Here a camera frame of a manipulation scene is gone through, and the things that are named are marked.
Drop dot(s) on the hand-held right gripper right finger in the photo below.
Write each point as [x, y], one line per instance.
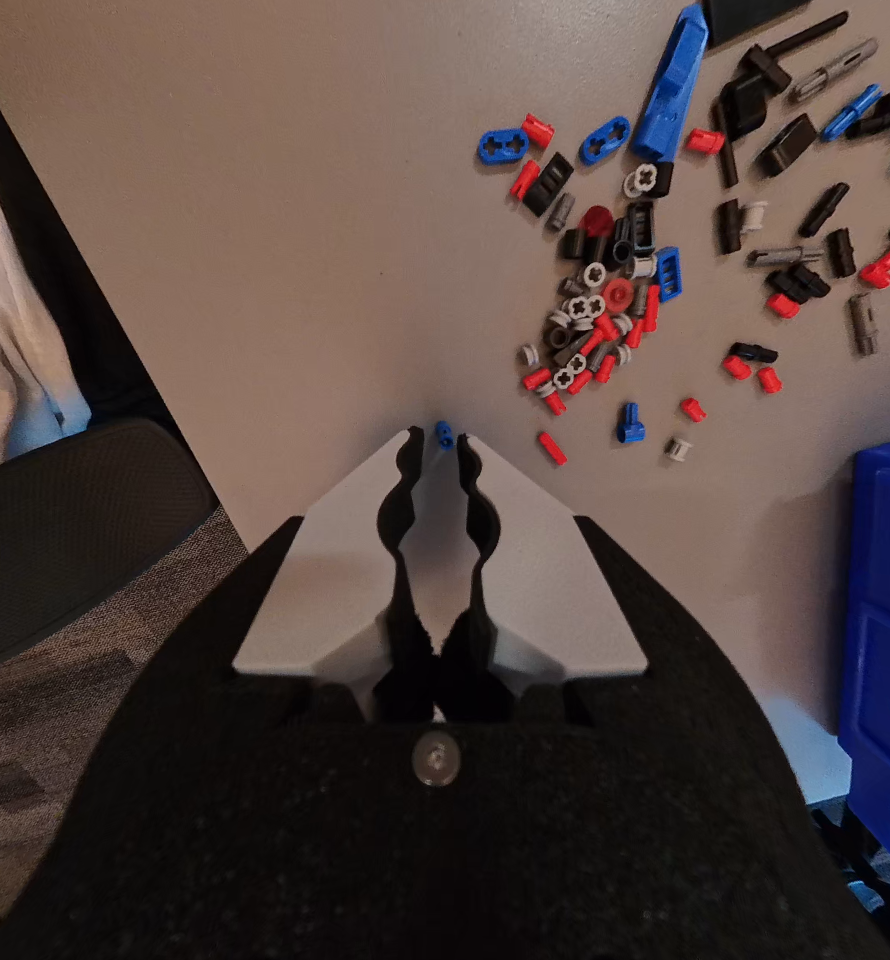
[557, 585]

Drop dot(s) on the small blue lego pin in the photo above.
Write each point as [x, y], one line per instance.
[443, 435]

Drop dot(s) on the black square lego plate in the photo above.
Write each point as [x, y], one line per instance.
[744, 15]

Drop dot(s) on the long blue lego panel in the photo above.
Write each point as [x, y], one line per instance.
[669, 97]

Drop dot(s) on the blue plastic bin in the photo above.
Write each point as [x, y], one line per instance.
[887, 600]

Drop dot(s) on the black mesh chair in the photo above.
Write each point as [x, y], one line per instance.
[62, 525]

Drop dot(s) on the pile of small lego pieces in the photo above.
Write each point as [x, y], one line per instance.
[617, 294]

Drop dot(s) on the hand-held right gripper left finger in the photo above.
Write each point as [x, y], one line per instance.
[325, 585]

